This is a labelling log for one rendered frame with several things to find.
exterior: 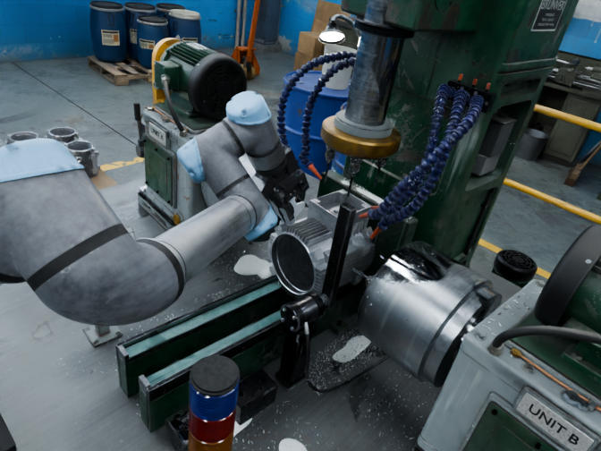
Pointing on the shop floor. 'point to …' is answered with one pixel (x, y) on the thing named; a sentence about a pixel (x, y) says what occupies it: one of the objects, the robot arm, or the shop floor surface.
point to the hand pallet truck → (244, 55)
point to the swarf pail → (531, 144)
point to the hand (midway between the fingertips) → (287, 223)
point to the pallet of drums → (135, 36)
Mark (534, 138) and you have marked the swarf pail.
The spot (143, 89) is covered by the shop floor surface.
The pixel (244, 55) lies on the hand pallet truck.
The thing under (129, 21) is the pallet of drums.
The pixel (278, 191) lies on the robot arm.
